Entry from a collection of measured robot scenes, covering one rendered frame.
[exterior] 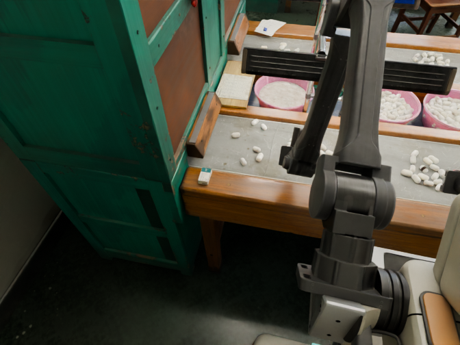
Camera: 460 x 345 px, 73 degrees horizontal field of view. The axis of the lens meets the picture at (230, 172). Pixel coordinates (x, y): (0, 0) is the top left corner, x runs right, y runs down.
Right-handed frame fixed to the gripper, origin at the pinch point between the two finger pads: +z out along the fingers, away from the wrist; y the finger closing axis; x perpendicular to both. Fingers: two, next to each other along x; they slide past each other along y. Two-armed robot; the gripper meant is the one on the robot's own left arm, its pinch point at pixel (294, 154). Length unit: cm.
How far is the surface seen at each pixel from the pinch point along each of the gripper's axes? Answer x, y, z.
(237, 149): 2.5, 21.5, 8.6
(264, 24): -61, 25, 78
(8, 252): 67, 123, 8
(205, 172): 10.2, 29.5, -7.2
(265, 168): 7.2, 9.5, 3.0
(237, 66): -33, 32, 44
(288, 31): -58, 11, 74
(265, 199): 15.2, 7.5, -10.0
